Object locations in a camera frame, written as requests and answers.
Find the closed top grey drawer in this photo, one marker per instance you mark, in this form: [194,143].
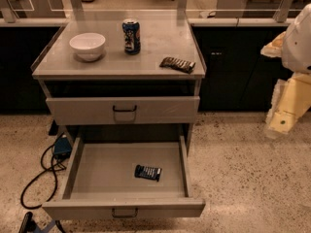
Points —
[123,110]

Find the white bowl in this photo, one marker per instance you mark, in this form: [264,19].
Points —
[88,46]

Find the brown snack bar wrapper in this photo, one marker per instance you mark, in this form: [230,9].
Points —
[177,64]

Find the open middle grey drawer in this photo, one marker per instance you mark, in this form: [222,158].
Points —
[100,182]

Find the grey drawer cabinet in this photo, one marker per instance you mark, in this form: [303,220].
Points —
[62,74]

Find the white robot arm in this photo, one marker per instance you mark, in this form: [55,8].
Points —
[296,51]

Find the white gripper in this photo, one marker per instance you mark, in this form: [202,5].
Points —
[298,48]

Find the blue rxbar blueberry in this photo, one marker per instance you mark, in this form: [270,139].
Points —
[146,172]

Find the dark counter cabinet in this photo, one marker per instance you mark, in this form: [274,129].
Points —
[238,77]

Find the blue soda can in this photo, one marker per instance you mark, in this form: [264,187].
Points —
[131,31]

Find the blue power box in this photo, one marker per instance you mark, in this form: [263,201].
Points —
[62,147]

